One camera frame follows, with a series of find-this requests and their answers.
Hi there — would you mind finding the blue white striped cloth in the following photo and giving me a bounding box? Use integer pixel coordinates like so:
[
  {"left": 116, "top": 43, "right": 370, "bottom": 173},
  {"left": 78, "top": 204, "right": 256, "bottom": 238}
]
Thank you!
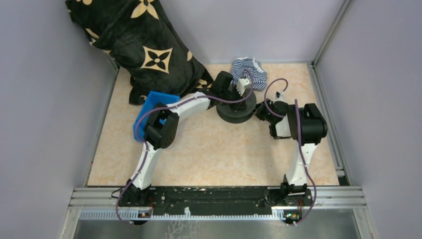
[{"left": 230, "top": 57, "right": 268, "bottom": 92}]

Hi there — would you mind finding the purple cable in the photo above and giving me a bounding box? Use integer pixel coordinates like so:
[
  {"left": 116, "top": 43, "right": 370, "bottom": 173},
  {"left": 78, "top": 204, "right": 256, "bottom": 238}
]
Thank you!
[
  {"left": 263, "top": 78, "right": 318, "bottom": 227},
  {"left": 115, "top": 69, "right": 255, "bottom": 227}
]

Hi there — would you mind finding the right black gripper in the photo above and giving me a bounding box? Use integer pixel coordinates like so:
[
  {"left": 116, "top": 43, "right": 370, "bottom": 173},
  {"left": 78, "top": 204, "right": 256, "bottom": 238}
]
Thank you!
[{"left": 248, "top": 99, "right": 275, "bottom": 124}]

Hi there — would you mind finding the black cable spool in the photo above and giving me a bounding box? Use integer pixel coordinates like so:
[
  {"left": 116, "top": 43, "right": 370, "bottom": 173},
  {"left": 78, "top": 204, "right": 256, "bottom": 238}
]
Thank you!
[{"left": 216, "top": 92, "right": 257, "bottom": 124}]

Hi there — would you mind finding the black beige floral blanket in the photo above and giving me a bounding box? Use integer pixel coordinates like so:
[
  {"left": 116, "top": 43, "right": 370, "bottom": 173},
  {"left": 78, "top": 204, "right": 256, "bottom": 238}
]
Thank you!
[{"left": 65, "top": 0, "right": 213, "bottom": 106}]

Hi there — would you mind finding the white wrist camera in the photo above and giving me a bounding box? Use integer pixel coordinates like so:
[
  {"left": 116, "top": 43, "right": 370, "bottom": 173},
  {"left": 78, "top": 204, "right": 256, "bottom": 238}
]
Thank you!
[
  {"left": 274, "top": 92, "right": 286, "bottom": 102},
  {"left": 235, "top": 78, "right": 252, "bottom": 97}
]

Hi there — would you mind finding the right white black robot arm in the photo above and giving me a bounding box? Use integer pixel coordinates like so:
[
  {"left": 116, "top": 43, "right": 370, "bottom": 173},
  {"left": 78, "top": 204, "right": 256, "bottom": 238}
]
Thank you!
[{"left": 253, "top": 100, "right": 328, "bottom": 205}]

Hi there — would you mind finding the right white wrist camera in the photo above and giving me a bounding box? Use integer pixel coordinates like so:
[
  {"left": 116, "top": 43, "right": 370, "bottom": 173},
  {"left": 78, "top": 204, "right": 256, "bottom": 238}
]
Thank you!
[{"left": 274, "top": 92, "right": 286, "bottom": 102}]

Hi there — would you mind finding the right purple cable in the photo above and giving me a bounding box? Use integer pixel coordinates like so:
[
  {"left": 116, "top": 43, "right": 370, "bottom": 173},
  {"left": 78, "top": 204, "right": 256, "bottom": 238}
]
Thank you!
[{"left": 263, "top": 78, "right": 318, "bottom": 227}]

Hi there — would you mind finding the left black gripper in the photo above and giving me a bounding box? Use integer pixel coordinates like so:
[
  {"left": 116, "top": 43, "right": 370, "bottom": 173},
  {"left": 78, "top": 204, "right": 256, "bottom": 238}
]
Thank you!
[{"left": 221, "top": 85, "right": 249, "bottom": 113}]

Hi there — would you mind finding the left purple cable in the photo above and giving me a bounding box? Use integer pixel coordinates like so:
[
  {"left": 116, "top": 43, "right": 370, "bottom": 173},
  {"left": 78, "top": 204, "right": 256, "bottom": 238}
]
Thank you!
[{"left": 115, "top": 69, "right": 255, "bottom": 227}]

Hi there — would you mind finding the aluminium frame rail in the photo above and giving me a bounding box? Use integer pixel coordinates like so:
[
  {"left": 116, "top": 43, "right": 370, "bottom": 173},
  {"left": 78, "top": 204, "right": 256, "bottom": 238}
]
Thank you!
[{"left": 69, "top": 186, "right": 366, "bottom": 209}]

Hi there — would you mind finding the blue plastic bin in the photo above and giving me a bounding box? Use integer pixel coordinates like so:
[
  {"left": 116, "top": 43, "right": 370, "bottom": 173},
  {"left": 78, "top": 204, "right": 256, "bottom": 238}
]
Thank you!
[{"left": 132, "top": 91, "right": 180, "bottom": 142}]

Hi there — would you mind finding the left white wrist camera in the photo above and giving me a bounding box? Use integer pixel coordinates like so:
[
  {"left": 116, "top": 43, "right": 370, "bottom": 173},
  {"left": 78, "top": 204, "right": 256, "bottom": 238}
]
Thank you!
[{"left": 235, "top": 78, "right": 252, "bottom": 97}]

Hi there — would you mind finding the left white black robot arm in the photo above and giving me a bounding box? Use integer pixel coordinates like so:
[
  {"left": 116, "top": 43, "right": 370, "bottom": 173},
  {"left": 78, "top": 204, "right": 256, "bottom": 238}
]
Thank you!
[{"left": 118, "top": 70, "right": 255, "bottom": 206}]

